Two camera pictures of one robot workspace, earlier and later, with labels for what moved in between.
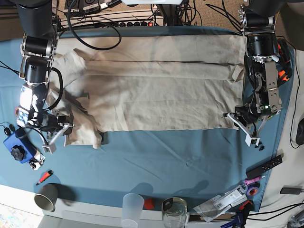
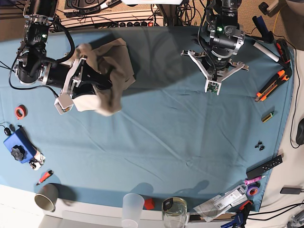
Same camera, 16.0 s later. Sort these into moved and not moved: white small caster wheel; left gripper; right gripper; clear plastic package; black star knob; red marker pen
Moved: right gripper; left gripper
Not moved: red marker pen; white small caster wheel; black star knob; clear plastic package
